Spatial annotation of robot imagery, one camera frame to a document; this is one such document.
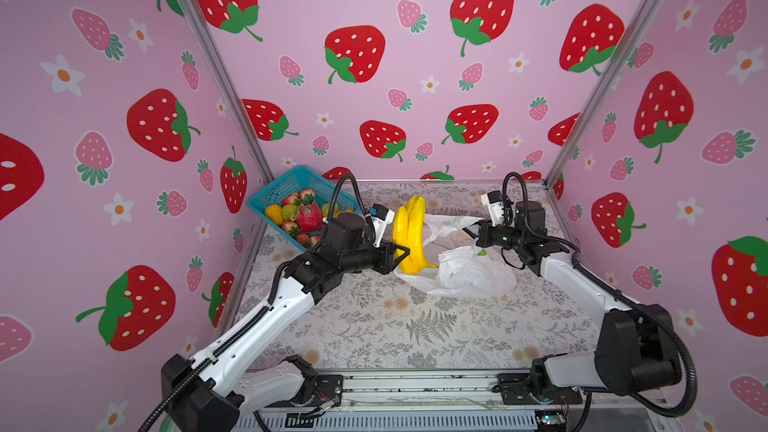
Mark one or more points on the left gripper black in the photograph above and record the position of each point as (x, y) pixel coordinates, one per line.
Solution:
(386, 256)

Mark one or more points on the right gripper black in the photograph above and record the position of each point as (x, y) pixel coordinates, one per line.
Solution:
(484, 233)

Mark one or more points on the yellow fake banana bunch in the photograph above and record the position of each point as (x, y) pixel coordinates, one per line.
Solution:
(407, 232)

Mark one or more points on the white lemon print plastic bag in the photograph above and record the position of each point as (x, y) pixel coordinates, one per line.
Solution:
(461, 269)

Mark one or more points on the pink fake dragon fruit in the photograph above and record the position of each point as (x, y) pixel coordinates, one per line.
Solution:
(309, 218)

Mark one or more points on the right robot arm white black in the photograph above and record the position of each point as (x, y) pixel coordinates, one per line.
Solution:
(638, 354)

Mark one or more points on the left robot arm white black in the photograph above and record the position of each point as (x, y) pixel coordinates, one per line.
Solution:
(199, 394)

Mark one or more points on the green fake pear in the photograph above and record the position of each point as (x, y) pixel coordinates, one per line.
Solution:
(330, 211)

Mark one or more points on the small red fake strawberry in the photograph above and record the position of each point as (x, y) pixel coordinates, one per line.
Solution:
(291, 228)

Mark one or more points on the red fake apple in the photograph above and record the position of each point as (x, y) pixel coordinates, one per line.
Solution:
(292, 199)

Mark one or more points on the yellow fake lemon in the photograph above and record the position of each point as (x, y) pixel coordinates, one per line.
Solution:
(274, 214)

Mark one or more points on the teal plastic mesh basket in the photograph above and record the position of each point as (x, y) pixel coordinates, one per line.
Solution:
(295, 181)

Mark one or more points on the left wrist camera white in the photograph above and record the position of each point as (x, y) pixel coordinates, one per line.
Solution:
(381, 217)

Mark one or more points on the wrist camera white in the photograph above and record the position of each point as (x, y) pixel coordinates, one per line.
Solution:
(494, 202)
(381, 217)

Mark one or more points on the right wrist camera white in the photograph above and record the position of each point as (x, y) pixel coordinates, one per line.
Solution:
(494, 202)

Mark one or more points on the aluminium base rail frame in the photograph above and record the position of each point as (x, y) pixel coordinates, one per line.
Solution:
(446, 400)

